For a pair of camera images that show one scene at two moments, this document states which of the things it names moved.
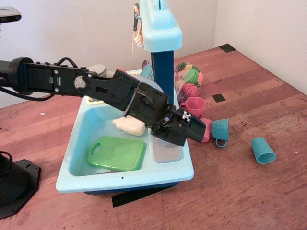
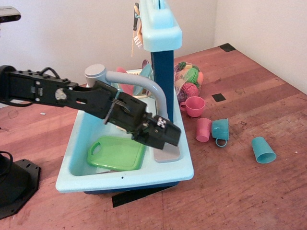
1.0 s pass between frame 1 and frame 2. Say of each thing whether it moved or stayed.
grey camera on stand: stayed
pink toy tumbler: stayed
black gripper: moved
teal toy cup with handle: stayed
